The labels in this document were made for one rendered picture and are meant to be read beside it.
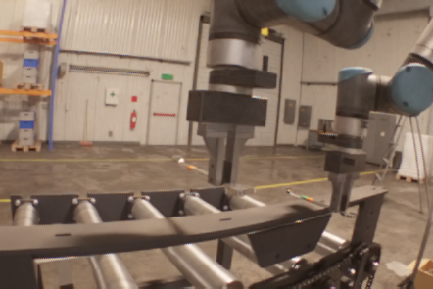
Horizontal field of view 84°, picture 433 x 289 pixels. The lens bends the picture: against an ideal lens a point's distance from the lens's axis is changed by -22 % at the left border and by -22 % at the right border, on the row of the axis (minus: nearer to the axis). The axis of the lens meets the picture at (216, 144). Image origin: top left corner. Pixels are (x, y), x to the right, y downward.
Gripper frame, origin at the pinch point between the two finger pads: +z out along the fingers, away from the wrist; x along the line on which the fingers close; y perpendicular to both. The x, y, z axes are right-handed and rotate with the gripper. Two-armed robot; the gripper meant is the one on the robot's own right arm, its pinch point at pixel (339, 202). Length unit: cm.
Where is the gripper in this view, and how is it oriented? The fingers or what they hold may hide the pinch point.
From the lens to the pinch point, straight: 78.3
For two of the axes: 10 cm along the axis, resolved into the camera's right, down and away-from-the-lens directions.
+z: -0.9, 9.9, 1.2
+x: 8.5, 0.1, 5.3
